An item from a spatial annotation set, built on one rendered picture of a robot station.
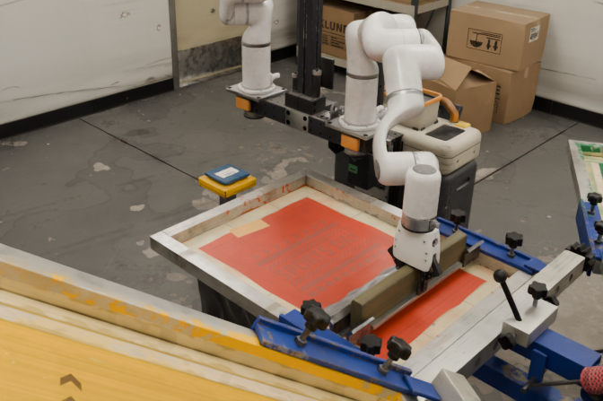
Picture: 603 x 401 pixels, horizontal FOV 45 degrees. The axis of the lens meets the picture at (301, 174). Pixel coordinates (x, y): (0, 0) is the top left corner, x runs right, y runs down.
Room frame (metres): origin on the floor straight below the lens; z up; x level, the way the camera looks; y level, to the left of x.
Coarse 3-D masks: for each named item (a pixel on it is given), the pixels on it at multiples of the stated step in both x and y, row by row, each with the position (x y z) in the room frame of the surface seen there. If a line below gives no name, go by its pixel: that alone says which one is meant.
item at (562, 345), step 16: (544, 336) 1.15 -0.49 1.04; (560, 336) 1.15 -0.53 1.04; (528, 352) 1.14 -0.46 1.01; (544, 352) 1.12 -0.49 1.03; (560, 352) 1.11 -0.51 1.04; (576, 352) 1.11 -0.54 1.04; (592, 352) 1.11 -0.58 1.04; (560, 368) 1.09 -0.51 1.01; (576, 368) 1.07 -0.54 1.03; (576, 384) 1.07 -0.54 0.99
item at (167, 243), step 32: (256, 192) 1.83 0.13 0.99; (288, 192) 1.90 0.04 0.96; (352, 192) 1.85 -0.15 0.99; (192, 224) 1.64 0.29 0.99; (192, 256) 1.49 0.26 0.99; (480, 256) 1.54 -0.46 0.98; (224, 288) 1.38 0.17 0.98; (512, 288) 1.39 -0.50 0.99; (480, 320) 1.27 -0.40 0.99; (416, 352) 1.16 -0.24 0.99
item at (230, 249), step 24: (216, 240) 1.62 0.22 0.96; (240, 240) 1.62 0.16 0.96; (264, 240) 1.63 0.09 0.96; (240, 264) 1.51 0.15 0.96; (264, 288) 1.41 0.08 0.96; (288, 288) 1.41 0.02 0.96; (336, 288) 1.42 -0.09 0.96; (408, 312) 1.33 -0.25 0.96; (384, 336) 1.24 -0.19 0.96; (408, 336) 1.25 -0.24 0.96
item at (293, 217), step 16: (288, 208) 1.81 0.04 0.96; (304, 208) 1.81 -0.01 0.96; (320, 208) 1.81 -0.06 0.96; (272, 224) 1.71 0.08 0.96; (288, 224) 1.71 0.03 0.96; (304, 224) 1.72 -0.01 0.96; (352, 224) 1.72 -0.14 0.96; (384, 240) 1.64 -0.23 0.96; (384, 256) 1.57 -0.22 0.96; (368, 272) 1.49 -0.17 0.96; (464, 272) 1.50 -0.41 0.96; (432, 288) 1.43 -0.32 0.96; (448, 288) 1.43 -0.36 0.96; (464, 288) 1.43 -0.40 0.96; (416, 304) 1.36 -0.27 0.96; (432, 304) 1.36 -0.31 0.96; (448, 304) 1.37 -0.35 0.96
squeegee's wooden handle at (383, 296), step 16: (448, 240) 1.48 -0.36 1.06; (464, 240) 1.50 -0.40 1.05; (448, 256) 1.45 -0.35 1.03; (400, 272) 1.34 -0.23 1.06; (416, 272) 1.36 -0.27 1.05; (384, 288) 1.28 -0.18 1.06; (400, 288) 1.31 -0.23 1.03; (352, 304) 1.23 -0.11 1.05; (368, 304) 1.23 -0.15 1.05; (384, 304) 1.27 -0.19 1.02; (352, 320) 1.23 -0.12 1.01
